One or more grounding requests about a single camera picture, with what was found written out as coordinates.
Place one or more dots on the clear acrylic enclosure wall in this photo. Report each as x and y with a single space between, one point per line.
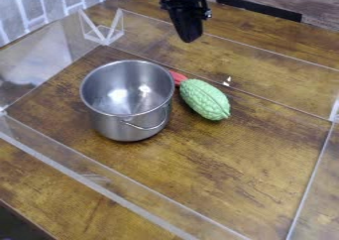
250 178

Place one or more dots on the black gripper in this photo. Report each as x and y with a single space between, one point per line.
186 14

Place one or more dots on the pink spoon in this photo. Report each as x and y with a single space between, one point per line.
178 77

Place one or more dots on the green bitter gourd toy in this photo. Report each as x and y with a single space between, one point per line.
206 99

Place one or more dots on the clear acrylic corner bracket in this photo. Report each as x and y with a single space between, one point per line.
99 33

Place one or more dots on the stainless steel pot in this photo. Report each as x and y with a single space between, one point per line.
127 95

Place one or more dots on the black wall strip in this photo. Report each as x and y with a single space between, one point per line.
263 9

